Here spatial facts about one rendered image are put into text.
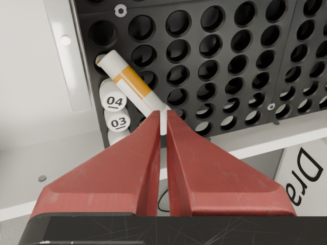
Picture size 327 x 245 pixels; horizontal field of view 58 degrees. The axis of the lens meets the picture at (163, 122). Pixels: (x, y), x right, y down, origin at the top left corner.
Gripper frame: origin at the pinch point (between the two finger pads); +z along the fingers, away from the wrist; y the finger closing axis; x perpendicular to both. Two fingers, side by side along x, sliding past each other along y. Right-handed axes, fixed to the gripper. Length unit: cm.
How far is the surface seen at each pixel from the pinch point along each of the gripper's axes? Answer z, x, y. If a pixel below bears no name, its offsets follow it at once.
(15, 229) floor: 80, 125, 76
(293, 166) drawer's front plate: 16.8, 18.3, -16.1
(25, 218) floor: 82, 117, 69
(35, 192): 3.3, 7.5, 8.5
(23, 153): 7.0, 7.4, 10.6
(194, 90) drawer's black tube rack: 4.9, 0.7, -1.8
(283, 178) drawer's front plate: 17.6, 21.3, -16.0
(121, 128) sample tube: 2.5, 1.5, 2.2
